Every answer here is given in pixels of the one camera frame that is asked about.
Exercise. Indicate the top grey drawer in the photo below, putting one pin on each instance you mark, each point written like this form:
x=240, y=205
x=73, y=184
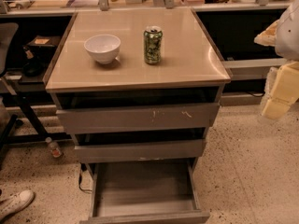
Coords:
x=138, y=118

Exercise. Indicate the plastic bottle on floor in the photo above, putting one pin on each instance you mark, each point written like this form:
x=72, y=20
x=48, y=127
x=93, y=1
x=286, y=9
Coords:
x=54, y=148

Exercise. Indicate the open bottom grey drawer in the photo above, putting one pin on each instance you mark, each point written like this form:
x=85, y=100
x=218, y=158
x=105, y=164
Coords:
x=145, y=192

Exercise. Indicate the grey drawer cabinet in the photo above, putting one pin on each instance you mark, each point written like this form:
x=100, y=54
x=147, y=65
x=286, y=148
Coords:
x=189, y=72

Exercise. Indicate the middle grey drawer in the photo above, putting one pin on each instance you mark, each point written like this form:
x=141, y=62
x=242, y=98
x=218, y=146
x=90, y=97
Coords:
x=141, y=151

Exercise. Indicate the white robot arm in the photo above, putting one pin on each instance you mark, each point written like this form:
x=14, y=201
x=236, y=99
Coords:
x=283, y=34

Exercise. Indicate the black box with label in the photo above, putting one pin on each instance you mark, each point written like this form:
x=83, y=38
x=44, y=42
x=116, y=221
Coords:
x=40, y=42

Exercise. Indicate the white sneaker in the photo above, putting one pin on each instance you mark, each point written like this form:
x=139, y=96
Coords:
x=15, y=203

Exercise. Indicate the green soda can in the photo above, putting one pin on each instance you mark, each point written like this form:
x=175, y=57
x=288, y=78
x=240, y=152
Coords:
x=152, y=37

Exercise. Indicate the white ceramic bowl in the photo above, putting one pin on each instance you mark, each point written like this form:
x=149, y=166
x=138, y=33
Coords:
x=103, y=48

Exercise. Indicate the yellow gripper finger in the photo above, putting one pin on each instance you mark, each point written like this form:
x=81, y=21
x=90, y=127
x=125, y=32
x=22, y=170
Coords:
x=281, y=90

